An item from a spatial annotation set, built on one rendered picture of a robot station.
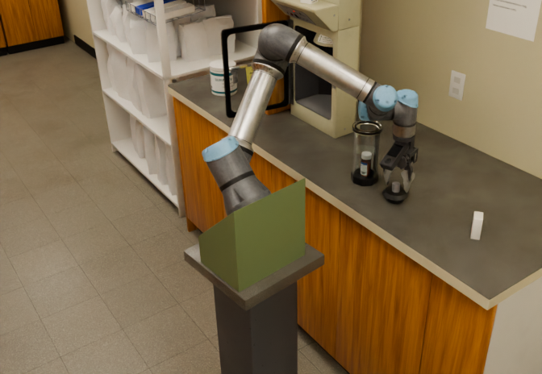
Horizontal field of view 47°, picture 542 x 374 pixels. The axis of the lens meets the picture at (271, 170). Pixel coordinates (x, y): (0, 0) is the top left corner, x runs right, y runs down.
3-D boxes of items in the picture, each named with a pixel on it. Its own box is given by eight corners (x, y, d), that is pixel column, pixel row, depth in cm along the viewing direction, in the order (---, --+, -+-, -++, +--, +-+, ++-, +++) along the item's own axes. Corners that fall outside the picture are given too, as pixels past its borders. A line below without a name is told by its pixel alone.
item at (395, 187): (412, 197, 222) (414, 181, 219) (399, 209, 216) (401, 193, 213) (390, 189, 228) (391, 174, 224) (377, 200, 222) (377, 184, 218)
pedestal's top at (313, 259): (245, 311, 179) (245, 301, 177) (184, 260, 200) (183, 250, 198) (324, 264, 197) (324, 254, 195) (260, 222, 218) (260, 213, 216)
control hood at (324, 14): (289, 13, 264) (289, -11, 259) (338, 31, 241) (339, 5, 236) (267, 18, 259) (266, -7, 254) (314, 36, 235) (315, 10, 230)
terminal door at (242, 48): (289, 105, 283) (288, 19, 263) (227, 118, 273) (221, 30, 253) (288, 105, 284) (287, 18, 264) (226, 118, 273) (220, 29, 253)
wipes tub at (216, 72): (228, 85, 321) (227, 56, 313) (242, 92, 311) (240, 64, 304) (206, 90, 315) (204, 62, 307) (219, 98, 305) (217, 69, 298)
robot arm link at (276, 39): (269, 6, 191) (407, 86, 188) (269, 18, 202) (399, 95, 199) (250, 37, 190) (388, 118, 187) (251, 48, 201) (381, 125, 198)
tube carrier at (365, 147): (384, 176, 234) (388, 124, 223) (368, 187, 227) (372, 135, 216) (360, 167, 240) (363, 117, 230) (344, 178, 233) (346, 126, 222)
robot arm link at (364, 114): (362, 93, 199) (396, 91, 199) (356, 101, 210) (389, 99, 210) (363, 117, 198) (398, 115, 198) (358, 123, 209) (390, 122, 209)
